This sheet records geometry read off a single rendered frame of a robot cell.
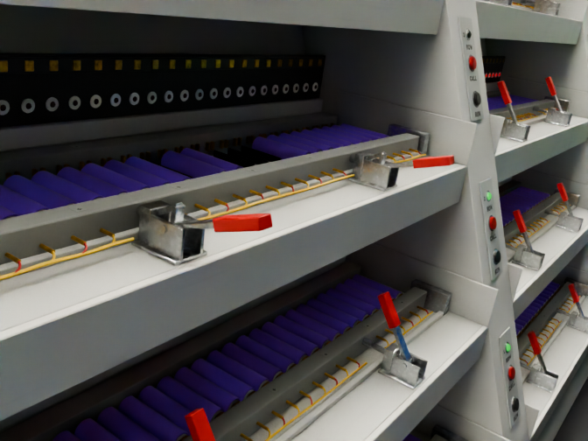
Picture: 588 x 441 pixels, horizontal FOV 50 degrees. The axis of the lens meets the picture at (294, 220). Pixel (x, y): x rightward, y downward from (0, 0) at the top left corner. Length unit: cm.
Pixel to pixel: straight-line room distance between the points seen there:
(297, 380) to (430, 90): 38
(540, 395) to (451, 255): 36
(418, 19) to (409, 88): 10
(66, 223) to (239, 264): 11
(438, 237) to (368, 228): 24
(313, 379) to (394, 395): 8
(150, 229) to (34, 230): 7
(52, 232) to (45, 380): 9
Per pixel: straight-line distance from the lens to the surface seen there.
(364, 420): 59
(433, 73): 78
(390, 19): 67
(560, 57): 145
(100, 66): 55
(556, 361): 119
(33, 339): 33
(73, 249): 39
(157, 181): 47
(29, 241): 38
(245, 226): 35
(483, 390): 85
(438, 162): 58
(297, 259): 48
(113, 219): 41
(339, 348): 64
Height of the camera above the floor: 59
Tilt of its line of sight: 8 degrees down
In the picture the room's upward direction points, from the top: 10 degrees counter-clockwise
